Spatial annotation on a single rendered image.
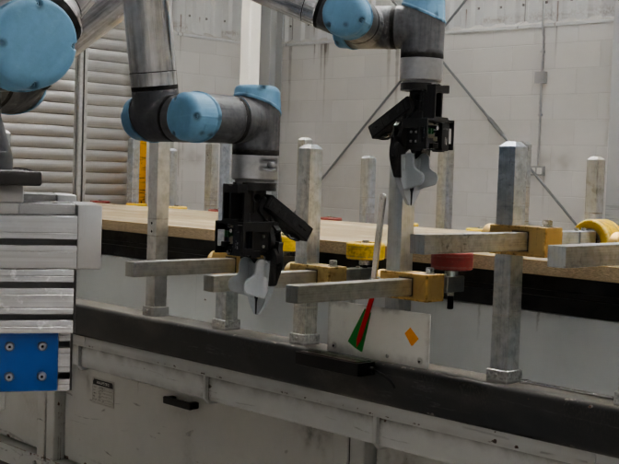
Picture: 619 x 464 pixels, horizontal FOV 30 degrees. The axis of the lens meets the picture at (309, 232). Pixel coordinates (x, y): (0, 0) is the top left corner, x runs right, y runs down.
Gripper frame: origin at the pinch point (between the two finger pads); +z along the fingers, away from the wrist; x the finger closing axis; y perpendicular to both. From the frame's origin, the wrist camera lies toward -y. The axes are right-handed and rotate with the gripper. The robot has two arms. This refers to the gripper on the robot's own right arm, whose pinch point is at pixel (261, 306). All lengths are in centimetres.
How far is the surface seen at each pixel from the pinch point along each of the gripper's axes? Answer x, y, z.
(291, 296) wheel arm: -0.3, -6.9, -1.1
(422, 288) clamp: 3.5, -35.5, -1.7
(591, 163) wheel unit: -33, -145, -27
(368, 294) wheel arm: 1.1, -24.1, -0.9
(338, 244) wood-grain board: -38, -55, -7
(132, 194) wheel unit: -245, -144, -11
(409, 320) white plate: 0.7, -35.5, 4.5
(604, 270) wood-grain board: 29, -55, -6
